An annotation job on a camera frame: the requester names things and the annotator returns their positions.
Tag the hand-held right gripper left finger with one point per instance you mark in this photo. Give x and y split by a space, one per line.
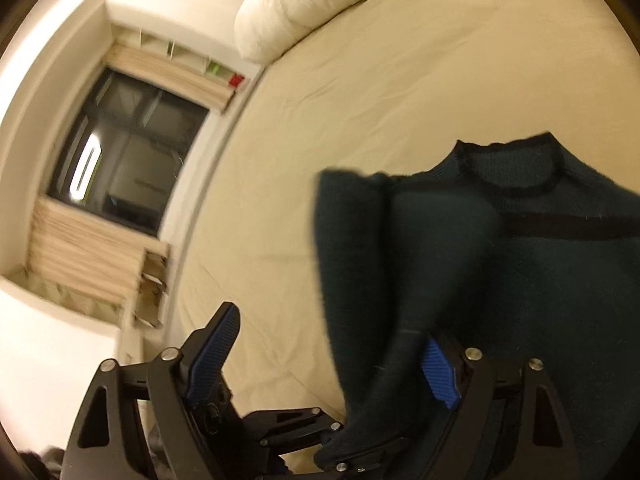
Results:
215 355

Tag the white window bench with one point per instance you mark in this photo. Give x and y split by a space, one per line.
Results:
222 125

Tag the red box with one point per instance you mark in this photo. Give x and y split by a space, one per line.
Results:
236 80

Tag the bed with beige sheet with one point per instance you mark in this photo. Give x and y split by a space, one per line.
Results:
400 85

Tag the green box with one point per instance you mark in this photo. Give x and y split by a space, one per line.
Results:
214 68

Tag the dark window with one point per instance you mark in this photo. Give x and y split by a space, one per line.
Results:
135 160

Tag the white rolled duvet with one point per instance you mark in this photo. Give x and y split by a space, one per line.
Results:
300 5

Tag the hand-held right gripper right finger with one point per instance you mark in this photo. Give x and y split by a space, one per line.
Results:
440 375

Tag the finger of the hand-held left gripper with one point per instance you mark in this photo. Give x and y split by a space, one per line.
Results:
367 455
295 425

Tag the beige curtain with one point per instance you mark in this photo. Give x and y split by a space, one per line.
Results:
170 72
85 255

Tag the dark green knit sweater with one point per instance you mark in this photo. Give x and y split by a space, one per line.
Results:
525 285

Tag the white wall shelf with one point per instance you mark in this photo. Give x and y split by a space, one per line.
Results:
190 50
150 290

